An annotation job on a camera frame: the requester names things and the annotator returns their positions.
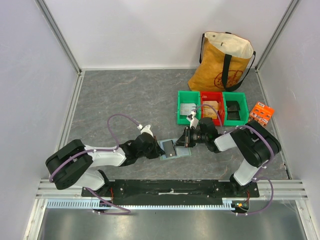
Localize orange packet box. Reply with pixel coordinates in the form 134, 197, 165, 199
248, 101, 275, 128

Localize black cards in bin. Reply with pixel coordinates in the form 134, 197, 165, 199
226, 101, 241, 121

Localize grey cable duct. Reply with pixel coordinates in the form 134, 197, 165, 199
46, 199, 235, 211

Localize light green card holder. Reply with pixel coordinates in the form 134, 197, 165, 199
158, 138, 192, 161

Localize yellow tote bag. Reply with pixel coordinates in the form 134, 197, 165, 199
188, 31, 256, 92

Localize aluminium frame rail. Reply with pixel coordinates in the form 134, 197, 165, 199
34, 178, 308, 201

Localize right green bin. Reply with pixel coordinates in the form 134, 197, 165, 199
222, 92, 249, 126

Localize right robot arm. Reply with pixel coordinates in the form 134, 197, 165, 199
174, 117, 282, 197

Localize black credit card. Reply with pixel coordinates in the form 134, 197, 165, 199
162, 140, 176, 158

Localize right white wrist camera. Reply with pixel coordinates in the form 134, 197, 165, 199
186, 111, 199, 129

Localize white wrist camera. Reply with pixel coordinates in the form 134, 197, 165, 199
137, 124, 154, 137
186, 111, 199, 129

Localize brown cards in bin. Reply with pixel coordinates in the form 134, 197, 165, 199
202, 100, 224, 120

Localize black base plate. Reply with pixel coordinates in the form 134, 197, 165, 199
95, 179, 260, 201

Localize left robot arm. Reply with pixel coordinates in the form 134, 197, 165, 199
45, 132, 165, 197

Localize red bin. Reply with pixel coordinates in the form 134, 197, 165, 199
200, 91, 225, 126

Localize green bin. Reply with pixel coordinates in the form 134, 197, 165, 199
177, 90, 201, 125
222, 92, 249, 126

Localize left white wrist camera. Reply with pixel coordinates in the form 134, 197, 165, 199
137, 124, 154, 137

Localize silver cards in bin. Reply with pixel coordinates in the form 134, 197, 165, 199
179, 103, 197, 116

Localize left green bin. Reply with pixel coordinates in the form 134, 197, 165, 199
177, 90, 201, 125

